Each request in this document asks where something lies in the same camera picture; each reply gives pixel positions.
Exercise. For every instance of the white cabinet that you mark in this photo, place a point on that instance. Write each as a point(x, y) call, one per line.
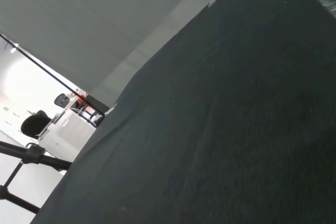
point(69, 133)

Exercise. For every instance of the black mesh office chair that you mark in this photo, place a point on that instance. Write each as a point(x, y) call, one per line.
point(62, 100)

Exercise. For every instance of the black table cloth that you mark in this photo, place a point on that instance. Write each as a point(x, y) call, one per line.
point(210, 129)

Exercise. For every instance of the black tripod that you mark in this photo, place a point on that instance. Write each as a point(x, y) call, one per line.
point(34, 155)

